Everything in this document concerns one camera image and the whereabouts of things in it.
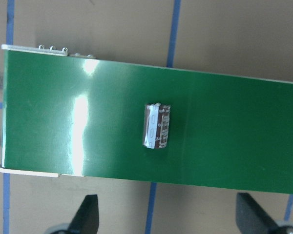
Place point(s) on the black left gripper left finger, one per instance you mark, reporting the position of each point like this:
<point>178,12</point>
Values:
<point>86,219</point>

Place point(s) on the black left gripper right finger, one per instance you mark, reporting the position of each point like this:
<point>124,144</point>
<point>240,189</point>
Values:
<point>251,218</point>

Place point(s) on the brown cylindrical capacitor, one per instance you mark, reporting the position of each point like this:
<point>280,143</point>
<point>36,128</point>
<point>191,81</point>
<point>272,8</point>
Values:
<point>156,125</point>

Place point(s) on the green conveyor belt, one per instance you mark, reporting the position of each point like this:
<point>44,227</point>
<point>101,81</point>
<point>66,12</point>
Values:
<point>74,115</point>

